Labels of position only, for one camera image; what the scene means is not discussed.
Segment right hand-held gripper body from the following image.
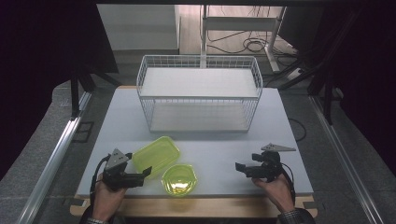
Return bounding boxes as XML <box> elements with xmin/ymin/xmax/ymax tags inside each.
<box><xmin>247</xmin><ymin>142</ymin><xmax>297</xmax><ymax>183</ymax></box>

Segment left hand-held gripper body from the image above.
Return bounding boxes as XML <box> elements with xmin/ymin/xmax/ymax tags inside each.
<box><xmin>102</xmin><ymin>147</ymin><xmax>145</xmax><ymax>191</ymax></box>

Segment green rectangular plastic container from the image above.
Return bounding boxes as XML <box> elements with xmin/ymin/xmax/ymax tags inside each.
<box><xmin>131</xmin><ymin>135</ymin><xmax>182</xmax><ymax>180</ymax></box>

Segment green round plastic bowl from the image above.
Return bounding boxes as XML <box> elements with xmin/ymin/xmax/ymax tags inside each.
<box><xmin>161</xmin><ymin>163</ymin><xmax>199</xmax><ymax>198</ymax></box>

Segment person's left hand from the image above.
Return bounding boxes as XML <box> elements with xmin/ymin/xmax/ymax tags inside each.
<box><xmin>92</xmin><ymin>173</ymin><xmax>127</xmax><ymax>223</ymax></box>

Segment person's right hand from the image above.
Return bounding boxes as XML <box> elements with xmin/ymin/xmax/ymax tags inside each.
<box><xmin>251</xmin><ymin>174</ymin><xmax>296</xmax><ymax>215</ymax></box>

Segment black metal stand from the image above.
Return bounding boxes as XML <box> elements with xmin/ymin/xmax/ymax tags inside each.
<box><xmin>69</xmin><ymin>61</ymin><xmax>123</xmax><ymax>121</ymax></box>
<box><xmin>277</xmin><ymin>8</ymin><xmax>363</xmax><ymax>126</ymax></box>

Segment white power strip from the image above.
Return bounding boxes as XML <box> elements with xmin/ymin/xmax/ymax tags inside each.
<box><xmin>285</xmin><ymin>66</ymin><xmax>305</xmax><ymax>81</ymax></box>

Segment white cabinet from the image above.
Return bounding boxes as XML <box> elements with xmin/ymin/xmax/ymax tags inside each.
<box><xmin>95</xmin><ymin>3</ymin><xmax>182</xmax><ymax>56</ymax></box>

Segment left hand-held gripper cable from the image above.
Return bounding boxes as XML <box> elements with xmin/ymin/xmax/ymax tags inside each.
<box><xmin>89</xmin><ymin>154</ymin><xmax>110</xmax><ymax>207</ymax></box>

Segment hand-held gripper cable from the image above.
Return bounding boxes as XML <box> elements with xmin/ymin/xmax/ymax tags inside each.
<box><xmin>89</xmin><ymin>154</ymin><xmax>110</xmax><ymax>207</ymax></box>
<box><xmin>280</xmin><ymin>162</ymin><xmax>297</xmax><ymax>204</ymax></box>

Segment right hand-held gripper cable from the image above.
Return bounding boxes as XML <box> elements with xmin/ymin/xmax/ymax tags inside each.
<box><xmin>280</xmin><ymin>162</ymin><xmax>297</xmax><ymax>204</ymax></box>

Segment black cable loop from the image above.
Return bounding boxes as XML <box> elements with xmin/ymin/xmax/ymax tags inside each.
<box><xmin>287</xmin><ymin>117</ymin><xmax>308</xmax><ymax>144</ymax></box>

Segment aluminium rail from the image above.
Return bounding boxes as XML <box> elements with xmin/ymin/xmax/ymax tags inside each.
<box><xmin>308</xmin><ymin>94</ymin><xmax>387</xmax><ymax>224</ymax></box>
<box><xmin>16</xmin><ymin>91</ymin><xmax>93</xmax><ymax>224</ymax></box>

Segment black floor cables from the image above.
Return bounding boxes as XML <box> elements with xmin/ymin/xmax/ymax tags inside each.
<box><xmin>206</xmin><ymin>30</ymin><xmax>297</xmax><ymax>58</ymax></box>

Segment white metal desk frame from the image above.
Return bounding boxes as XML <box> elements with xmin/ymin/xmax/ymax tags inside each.
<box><xmin>200</xmin><ymin>4</ymin><xmax>288</xmax><ymax>74</ymax></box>

